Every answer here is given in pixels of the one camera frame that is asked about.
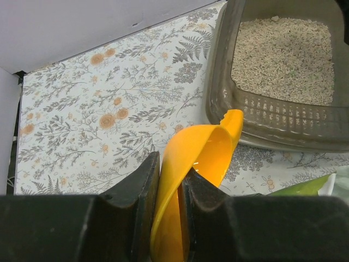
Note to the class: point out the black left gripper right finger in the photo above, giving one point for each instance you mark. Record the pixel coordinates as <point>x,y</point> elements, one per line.
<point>219,227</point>

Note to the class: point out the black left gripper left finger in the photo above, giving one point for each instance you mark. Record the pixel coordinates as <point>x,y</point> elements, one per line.
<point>112,226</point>

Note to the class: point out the orange plastic scoop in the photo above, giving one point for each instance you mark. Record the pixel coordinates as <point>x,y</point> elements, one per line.
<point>204,148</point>

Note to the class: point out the green litter bag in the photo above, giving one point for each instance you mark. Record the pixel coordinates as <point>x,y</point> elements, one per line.
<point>335,184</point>

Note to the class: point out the brown plastic litter box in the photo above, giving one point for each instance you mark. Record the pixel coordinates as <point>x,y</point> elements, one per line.
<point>284,64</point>

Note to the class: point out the floral patterned table mat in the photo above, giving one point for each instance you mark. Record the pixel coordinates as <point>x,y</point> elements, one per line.
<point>88,122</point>

